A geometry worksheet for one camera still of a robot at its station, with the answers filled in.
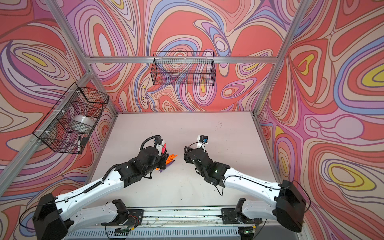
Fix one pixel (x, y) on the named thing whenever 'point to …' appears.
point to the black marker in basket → (79, 145)
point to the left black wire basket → (65, 128)
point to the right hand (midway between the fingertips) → (190, 151)
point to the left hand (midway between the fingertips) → (170, 154)
